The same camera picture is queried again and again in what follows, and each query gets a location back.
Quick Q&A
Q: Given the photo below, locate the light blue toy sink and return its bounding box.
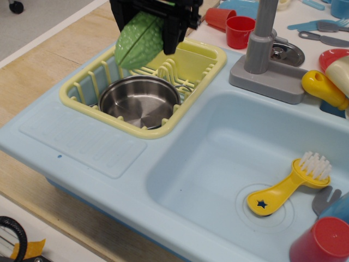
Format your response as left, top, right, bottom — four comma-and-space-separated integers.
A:
1, 50, 348, 261

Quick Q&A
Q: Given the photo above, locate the blue cup front right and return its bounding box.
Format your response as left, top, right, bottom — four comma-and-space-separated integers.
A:
319, 193, 349, 223

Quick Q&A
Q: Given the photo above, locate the blue toy plate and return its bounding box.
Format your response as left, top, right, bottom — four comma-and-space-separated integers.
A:
218, 0, 259, 19

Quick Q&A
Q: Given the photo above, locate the black caster wheel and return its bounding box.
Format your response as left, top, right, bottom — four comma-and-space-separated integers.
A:
8, 0, 24, 14

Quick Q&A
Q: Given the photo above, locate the red toy plate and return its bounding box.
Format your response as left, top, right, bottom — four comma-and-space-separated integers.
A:
318, 49, 348, 72

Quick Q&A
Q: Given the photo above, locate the blue toy cup back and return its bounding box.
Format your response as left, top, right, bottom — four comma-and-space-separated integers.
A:
330, 0, 349, 19

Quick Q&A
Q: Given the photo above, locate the black cable loop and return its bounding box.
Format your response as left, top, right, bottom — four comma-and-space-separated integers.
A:
0, 216, 28, 260

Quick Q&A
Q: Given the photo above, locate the yellow tape piece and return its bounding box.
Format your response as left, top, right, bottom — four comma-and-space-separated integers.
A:
10, 239, 46, 260

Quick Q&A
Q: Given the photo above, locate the pale yellow dish rack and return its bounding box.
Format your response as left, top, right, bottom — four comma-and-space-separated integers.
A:
59, 39, 227, 139

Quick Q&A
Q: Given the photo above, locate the grey toy spatula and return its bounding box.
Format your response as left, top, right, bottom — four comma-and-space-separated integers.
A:
317, 21, 349, 32

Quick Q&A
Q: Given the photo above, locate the red cup front right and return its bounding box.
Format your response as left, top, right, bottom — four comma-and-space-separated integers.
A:
289, 217, 348, 261

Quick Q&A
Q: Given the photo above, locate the grey toy fork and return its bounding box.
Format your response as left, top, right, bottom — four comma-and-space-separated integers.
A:
312, 186, 342, 216

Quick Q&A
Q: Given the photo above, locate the red cup lying down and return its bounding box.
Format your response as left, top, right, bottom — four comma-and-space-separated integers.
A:
205, 8, 237, 31

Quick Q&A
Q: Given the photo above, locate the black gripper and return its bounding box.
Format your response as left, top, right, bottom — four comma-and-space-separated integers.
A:
110, 1, 203, 55

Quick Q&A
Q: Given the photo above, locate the stainless steel pot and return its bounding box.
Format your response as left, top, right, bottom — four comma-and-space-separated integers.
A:
98, 75, 182, 129

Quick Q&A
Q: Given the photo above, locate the yellow dish brush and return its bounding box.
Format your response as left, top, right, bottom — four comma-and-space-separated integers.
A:
246, 151, 332, 216

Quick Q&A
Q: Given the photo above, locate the green bumpy toy squash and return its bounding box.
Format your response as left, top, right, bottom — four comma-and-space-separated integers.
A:
115, 11, 164, 70

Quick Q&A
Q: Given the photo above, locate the grey toy knife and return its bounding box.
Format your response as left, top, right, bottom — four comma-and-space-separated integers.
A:
298, 31, 348, 47

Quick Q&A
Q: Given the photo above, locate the grey toy faucet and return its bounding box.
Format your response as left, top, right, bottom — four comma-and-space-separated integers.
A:
229, 1, 307, 104

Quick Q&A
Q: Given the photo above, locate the blue toy utensil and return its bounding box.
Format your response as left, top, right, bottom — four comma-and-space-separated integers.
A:
287, 19, 348, 32

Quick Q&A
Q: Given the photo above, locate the red cup upright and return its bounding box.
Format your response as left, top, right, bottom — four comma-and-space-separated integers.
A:
226, 16, 256, 49

